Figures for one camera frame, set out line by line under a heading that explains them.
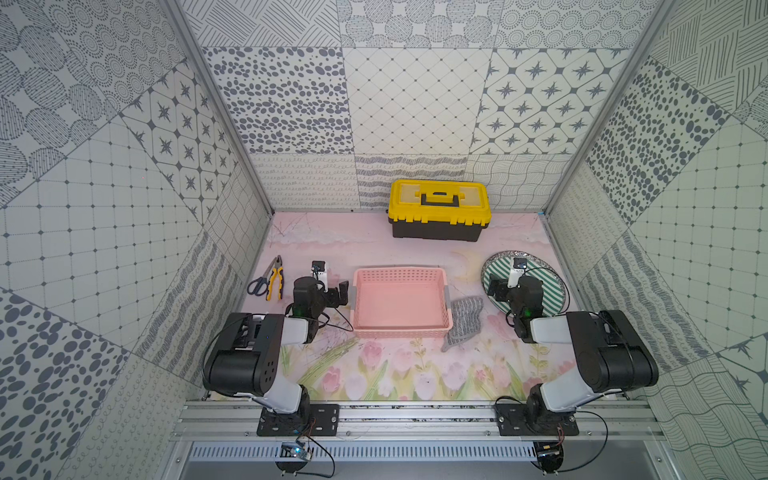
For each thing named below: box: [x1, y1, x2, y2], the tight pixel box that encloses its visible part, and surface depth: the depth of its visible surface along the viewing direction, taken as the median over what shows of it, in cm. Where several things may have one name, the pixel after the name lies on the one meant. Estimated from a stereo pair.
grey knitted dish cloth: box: [441, 296, 484, 352], surface depth 88 cm
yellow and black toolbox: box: [387, 179, 492, 242], surface depth 103 cm
